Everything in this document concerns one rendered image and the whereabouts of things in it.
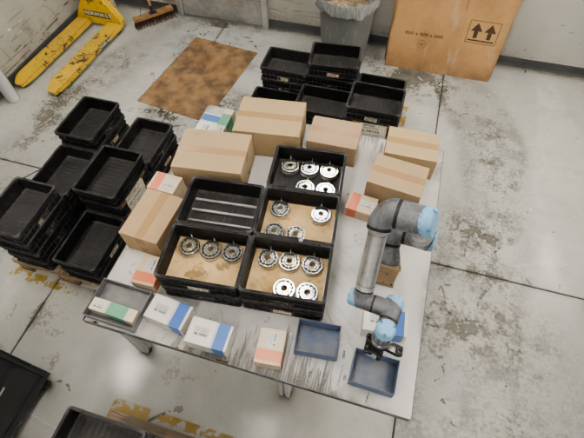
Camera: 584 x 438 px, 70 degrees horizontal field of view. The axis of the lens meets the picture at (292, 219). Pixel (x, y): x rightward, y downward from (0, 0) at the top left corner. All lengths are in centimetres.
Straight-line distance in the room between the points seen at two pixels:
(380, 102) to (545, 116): 172
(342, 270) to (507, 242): 159
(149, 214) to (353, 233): 109
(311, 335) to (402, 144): 122
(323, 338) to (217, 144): 122
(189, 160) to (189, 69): 223
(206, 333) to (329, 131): 135
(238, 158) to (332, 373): 123
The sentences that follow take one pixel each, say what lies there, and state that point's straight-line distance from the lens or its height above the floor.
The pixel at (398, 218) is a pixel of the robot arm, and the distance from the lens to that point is 156.
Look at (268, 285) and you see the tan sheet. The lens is 200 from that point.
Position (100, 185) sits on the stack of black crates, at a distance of 304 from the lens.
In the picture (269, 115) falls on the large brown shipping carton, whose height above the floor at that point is 90.
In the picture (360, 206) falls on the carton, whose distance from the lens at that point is 231.
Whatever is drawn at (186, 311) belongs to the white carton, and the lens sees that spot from 205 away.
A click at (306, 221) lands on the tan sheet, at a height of 83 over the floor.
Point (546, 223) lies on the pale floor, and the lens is 366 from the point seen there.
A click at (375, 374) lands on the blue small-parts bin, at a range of 202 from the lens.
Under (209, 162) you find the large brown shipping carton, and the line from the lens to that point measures 237.
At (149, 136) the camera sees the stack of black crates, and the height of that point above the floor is 38.
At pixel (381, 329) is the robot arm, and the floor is 111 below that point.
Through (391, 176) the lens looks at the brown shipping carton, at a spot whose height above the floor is 86.
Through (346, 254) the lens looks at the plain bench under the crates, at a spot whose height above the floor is 70.
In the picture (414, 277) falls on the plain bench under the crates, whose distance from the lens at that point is 224.
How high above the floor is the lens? 265
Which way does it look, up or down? 57 degrees down
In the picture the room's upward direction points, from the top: 1 degrees counter-clockwise
